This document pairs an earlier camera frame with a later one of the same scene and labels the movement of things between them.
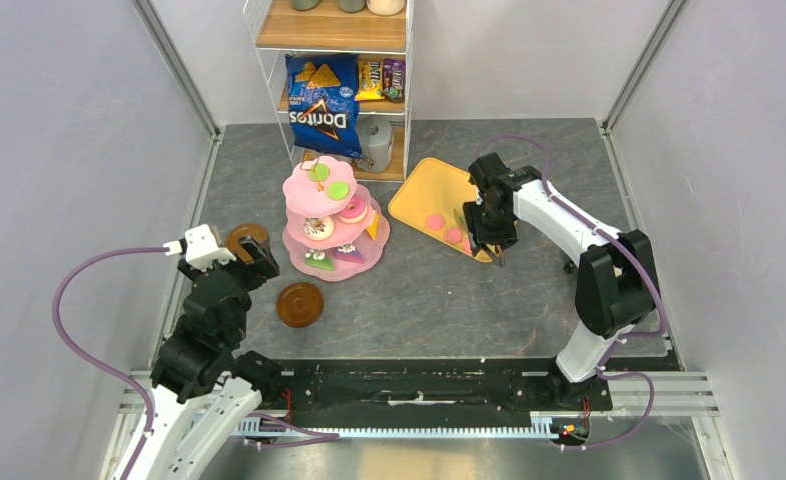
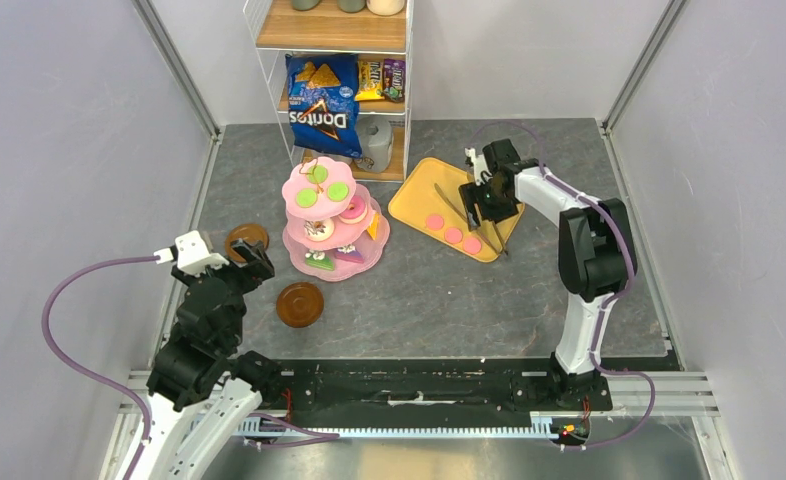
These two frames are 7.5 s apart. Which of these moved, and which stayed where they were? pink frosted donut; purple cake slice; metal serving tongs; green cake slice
Moved: metal serving tongs
Stayed: pink frosted donut; purple cake slice; green cake slice
